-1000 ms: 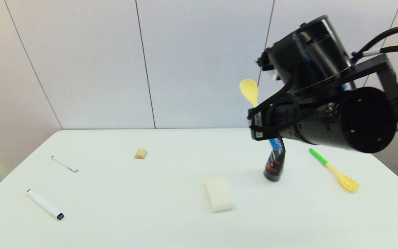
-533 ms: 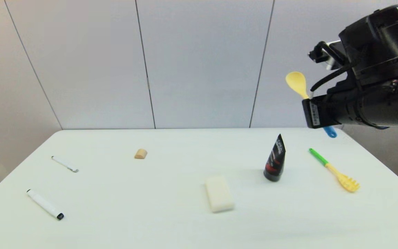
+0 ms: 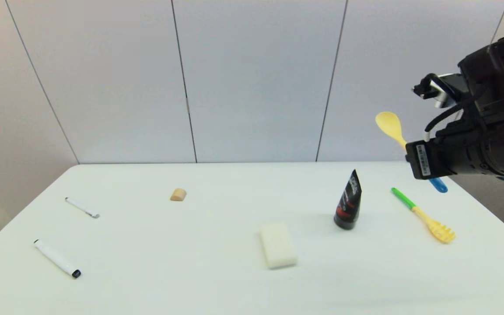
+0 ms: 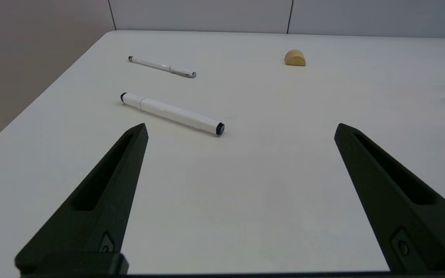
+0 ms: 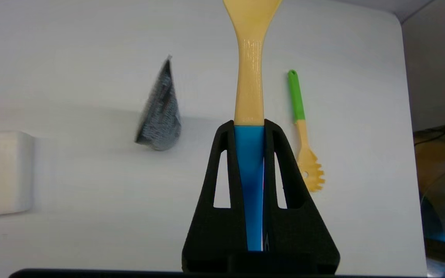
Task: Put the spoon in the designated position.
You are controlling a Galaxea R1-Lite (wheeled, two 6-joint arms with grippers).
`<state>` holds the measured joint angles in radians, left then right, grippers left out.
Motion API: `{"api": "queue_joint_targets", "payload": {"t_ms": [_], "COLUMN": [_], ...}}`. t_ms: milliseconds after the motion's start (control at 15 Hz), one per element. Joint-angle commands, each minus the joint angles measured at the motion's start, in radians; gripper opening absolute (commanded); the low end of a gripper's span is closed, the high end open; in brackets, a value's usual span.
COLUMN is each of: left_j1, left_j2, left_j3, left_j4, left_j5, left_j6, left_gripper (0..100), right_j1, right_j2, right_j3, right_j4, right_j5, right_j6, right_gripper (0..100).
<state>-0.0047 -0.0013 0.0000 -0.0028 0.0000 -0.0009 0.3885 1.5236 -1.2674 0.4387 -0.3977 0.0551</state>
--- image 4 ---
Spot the thin white pen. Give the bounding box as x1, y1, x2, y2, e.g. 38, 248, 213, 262
128, 56, 197, 78

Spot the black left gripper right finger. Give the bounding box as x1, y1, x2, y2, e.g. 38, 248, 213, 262
334, 123, 445, 273

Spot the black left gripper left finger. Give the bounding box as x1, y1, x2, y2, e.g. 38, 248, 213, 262
15, 123, 149, 275

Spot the thick white marker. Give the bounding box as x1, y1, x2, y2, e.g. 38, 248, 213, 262
121, 92, 225, 136

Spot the half-round wooden block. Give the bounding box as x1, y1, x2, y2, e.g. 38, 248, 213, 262
284, 49, 306, 66

